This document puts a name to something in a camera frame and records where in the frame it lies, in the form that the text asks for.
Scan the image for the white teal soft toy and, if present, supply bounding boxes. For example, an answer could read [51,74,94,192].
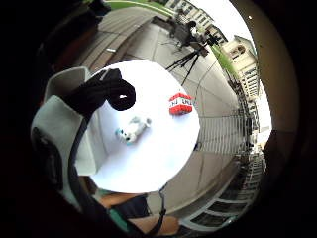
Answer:
[115,115,153,146]

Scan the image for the black glove cable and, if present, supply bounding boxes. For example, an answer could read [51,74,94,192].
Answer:
[66,116,110,219]

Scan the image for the metal railing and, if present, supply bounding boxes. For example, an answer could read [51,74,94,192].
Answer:
[196,110,265,157]

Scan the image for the red white block toy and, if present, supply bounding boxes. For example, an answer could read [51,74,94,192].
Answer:
[168,92,195,116]

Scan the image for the long pale building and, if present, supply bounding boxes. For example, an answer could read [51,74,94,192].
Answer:
[163,0,229,45]

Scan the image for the black camera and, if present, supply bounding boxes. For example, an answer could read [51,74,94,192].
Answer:
[203,32,221,48]

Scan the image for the beige building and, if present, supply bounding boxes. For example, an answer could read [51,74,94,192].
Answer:
[220,34,263,99]

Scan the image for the the person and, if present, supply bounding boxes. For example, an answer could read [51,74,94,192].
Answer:
[29,0,181,238]

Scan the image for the black camera tripod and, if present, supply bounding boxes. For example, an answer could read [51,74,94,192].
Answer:
[165,41,210,87]

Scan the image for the black strap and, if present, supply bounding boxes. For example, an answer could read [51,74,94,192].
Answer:
[152,183,167,236]

